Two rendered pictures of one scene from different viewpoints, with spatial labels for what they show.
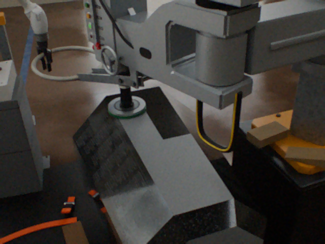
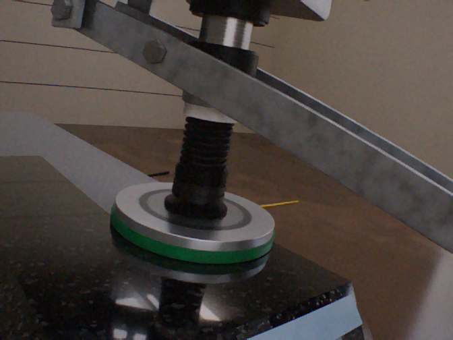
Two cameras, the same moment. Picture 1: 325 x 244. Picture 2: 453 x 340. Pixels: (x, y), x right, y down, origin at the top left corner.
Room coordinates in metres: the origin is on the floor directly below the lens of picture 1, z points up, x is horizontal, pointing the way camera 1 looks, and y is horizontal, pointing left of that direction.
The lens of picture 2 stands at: (2.32, -0.01, 1.07)
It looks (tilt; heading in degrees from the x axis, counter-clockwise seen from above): 13 degrees down; 154
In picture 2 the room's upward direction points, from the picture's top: 10 degrees clockwise
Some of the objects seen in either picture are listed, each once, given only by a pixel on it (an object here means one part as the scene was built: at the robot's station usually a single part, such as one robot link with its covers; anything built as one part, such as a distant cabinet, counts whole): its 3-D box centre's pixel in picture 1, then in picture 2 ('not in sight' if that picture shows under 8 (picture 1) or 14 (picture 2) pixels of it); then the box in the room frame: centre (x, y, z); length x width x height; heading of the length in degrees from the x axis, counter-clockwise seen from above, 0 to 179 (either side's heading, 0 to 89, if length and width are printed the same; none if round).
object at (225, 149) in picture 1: (216, 118); not in sight; (1.30, -0.23, 1.08); 0.23 x 0.03 x 0.32; 41
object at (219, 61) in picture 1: (220, 52); not in sight; (1.31, -0.23, 1.37); 0.19 x 0.19 x 0.20
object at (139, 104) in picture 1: (126, 105); (195, 212); (1.81, 0.20, 0.87); 0.21 x 0.21 x 0.01
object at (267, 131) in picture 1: (267, 133); not in sight; (1.57, -0.55, 0.81); 0.20 x 0.10 x 0.05; 118
